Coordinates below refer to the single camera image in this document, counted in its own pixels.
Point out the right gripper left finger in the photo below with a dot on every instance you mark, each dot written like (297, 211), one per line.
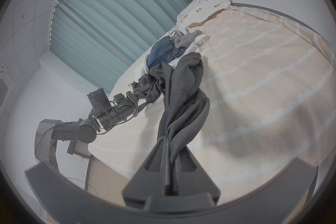
(147, 178)

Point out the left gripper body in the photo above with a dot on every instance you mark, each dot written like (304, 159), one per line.
(120, 115)

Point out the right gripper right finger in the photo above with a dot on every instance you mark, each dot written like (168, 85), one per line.
(202, 186)

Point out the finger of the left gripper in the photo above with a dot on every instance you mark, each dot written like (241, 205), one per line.
(143, 107)
(138, 91)

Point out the black T-shirt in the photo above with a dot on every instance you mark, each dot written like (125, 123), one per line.
(183, 102)

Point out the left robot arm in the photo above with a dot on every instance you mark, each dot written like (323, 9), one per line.
(73, 131)

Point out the pile of clothes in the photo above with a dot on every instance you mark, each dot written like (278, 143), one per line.
(162, 52)

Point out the bed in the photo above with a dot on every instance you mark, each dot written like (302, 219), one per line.
(262, 86)

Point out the blue-green curtain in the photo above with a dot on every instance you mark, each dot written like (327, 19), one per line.
(126, 2)
(86, 44)

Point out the white printed pillow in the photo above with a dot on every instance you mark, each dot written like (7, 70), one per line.
(199, 9)

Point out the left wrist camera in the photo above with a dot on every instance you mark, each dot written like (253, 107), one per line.
(123, 98)

